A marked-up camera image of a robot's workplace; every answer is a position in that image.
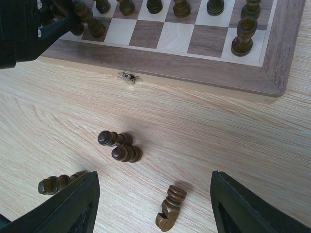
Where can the wooden chess board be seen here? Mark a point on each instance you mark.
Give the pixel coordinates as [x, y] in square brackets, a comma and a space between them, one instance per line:
[190, 52]

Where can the dark piece one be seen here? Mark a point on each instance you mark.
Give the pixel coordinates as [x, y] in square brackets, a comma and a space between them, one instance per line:
[171, 206]
[108, 138]

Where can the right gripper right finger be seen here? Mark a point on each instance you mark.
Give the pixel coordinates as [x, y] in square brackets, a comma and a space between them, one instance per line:
[238, 210]

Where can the dark pawn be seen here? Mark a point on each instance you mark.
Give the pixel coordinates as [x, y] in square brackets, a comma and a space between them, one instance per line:
[181, 8]
[126, 7]
[103, 6]
[251, 9]
[154, 6]
[215, 7]

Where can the metal board latch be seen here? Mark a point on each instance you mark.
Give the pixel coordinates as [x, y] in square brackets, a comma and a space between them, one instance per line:
[128, 77]

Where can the dark piece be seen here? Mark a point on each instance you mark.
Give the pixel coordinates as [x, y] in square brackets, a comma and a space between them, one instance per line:
[54, 184]
[95, 27]
[243, 43]

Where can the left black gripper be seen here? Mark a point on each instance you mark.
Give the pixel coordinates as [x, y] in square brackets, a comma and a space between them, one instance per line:
[26, 32]

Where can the dark piece two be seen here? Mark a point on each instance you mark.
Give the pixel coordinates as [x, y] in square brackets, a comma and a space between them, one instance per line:
[126, 153]
[78, 30]

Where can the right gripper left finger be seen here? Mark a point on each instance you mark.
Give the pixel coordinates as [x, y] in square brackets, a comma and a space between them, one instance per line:
[71, 210]

